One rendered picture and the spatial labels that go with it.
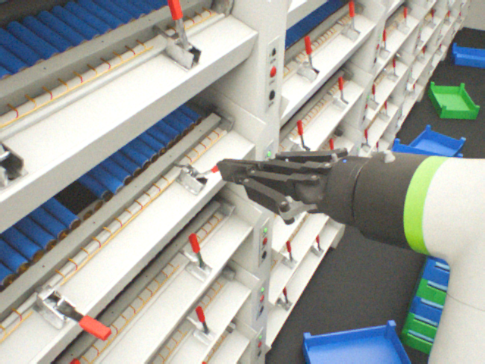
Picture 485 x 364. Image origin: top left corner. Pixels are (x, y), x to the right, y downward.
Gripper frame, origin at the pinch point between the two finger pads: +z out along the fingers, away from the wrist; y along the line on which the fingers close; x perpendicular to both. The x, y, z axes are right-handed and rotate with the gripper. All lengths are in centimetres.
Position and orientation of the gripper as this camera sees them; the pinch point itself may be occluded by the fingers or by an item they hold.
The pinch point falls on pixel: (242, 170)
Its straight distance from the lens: 62.4
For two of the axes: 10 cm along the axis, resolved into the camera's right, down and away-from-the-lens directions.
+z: -6.7, -1.4, 7.3
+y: 6.7, -5.4, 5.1
